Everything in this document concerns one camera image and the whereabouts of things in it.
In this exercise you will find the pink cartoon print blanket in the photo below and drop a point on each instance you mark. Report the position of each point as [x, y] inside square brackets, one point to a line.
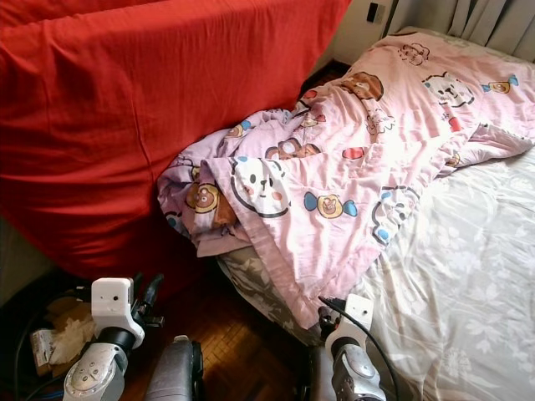
[359, 167]

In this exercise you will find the floral bedspread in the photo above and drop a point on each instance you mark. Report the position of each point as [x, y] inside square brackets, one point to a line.
[460, 284]

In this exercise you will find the red covered mattress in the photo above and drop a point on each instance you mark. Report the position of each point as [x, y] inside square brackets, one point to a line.
[134, 125]

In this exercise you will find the black round waste bin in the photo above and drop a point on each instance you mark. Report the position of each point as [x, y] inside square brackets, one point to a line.
[21, 334]

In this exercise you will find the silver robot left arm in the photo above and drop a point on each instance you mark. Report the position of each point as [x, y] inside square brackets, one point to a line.
[99, 368]

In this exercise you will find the white paper packet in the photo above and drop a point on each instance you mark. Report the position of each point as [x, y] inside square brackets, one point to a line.
[40, 349]

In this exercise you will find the black wall socket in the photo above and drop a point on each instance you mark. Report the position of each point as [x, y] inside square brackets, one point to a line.
[373, 12]

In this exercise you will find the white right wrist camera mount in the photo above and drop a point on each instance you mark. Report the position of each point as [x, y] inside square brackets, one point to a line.
[358, 313]

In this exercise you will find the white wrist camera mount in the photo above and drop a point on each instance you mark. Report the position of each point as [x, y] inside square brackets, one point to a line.
[358, 313]
[111, 301]

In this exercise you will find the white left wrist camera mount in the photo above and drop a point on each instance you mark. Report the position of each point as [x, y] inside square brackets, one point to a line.
[111, 301]

